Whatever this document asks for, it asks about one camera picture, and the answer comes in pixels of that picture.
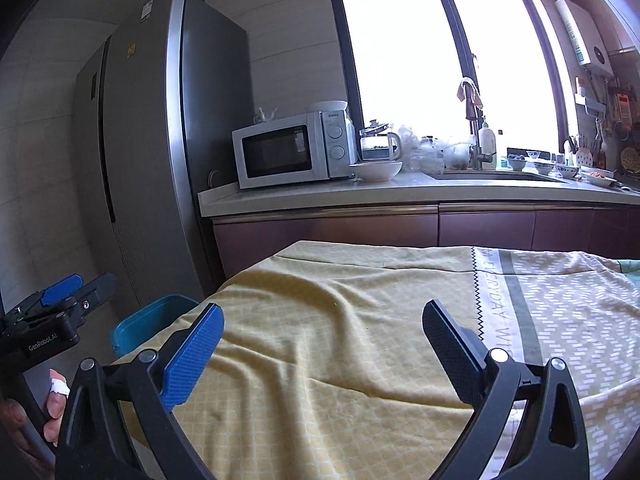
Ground wall mounted grey rack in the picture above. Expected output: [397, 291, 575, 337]
[575, 77, 608, 113]

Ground large kitchen window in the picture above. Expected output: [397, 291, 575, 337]
[325, 0, 576, 171]

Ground crumpled clear plastic bags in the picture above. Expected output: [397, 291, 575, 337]
[397, 124, 448, 171]

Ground kitchen sink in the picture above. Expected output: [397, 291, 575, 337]
[425, 170, 563, 184]

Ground wide white bowl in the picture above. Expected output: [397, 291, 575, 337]
[349, 161, 403, 182]

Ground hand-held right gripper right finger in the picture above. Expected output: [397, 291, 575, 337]
[421, 299, 592, 480]

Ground clear glass jar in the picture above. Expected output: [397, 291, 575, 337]
[442, 142, 473, 171]

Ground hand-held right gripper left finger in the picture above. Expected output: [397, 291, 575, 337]
[54, 303, 226, 480]

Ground grey steel refrigerator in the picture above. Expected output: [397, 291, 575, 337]
[72, 0, 251, 321]

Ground white microwave oven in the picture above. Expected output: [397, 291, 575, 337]
[231, 111, 358, 190]

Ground steel kitchen faucet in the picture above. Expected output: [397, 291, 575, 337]
[457, 77, 496, 171]

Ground brown kitchen counter cabinet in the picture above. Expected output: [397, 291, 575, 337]
[197, 170, 640, 281]

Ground white perforated utensil holder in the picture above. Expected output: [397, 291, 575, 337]
[565, 135, 601, 168]

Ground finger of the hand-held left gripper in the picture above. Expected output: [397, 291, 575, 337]
[20, 273, 85, 314]
[59, 272, 117, 322]

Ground white plate with food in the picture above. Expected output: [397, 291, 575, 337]
[580, 167, 617, 188]

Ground cloth draped on faucet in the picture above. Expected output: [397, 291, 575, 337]
[456, 77, 485, 108]

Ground blue plastic trash bin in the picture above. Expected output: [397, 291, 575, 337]
[111, 294, 201, 358]

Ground glass kettle white handle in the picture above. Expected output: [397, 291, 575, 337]
[359, 119, 403, 163]

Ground white wall water heater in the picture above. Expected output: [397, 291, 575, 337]
[554, 0, 613, 78]

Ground yellow and white patterned cloth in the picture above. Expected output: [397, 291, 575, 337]
[112, 240, 640, 480]

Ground white soap bottle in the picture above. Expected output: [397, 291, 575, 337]
[477, 116, 498, 171]

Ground person's left hand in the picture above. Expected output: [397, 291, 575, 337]
[0, 369, 71, 466]

